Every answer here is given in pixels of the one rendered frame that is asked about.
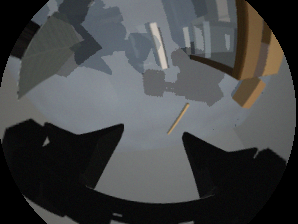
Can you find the tan cube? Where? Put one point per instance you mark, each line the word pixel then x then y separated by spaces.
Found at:
pixel 248 91

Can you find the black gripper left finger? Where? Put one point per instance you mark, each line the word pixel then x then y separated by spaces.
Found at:
pixel 90 151

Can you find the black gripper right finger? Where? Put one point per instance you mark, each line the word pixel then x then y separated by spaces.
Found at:
pixel 210 164

